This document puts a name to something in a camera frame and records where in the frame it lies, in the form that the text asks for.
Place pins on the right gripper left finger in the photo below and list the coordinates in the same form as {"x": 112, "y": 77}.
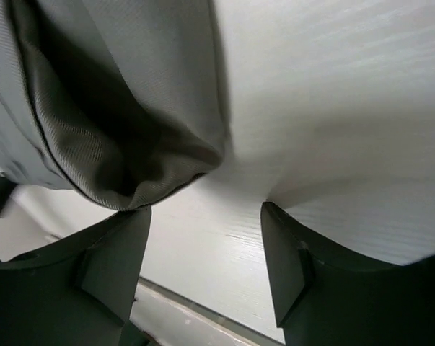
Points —
{"x": 78, "y": 290}

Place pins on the aluminium front rail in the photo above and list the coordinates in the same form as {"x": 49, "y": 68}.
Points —
{"x": 171, "y": 319}

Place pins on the grey pleated skirt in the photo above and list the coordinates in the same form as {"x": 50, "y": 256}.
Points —
{"x": 118, "y": 100}

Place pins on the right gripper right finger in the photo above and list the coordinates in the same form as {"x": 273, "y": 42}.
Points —
{"x": 326, "y": 294}

